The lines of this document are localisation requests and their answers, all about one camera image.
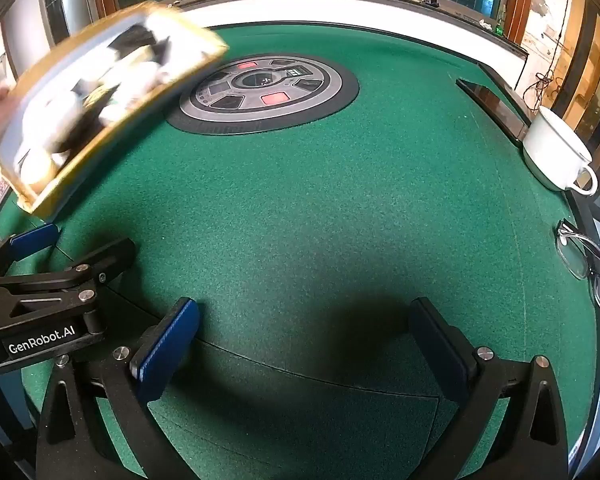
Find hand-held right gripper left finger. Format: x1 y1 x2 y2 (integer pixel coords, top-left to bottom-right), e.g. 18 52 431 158
35 296 201 480

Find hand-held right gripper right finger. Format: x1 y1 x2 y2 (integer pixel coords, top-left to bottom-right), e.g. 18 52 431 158
409 296 571 480

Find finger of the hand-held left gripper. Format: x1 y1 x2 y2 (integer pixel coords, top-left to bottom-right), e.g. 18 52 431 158
0 222 61 281
0 236 137 311

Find yellow cardboard box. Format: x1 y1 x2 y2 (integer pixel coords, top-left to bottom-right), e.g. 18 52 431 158
0 2 231 218

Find white cup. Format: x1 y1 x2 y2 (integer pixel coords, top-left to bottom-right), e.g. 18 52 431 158
521 105 600 196

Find standing air conditioner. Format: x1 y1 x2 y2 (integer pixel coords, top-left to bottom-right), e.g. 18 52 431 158
37 0 68 46

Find round grey table control panel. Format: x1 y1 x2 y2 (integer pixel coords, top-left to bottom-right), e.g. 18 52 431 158
166 56 360 136

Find yellow wooden door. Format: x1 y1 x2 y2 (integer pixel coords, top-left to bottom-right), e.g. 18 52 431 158
550 0 600 176

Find clear frame eyeglasses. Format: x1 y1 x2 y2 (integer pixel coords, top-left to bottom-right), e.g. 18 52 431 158
554 217 600 320

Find hanging black cable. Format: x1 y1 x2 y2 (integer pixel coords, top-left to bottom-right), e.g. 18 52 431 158
522 0 571 111

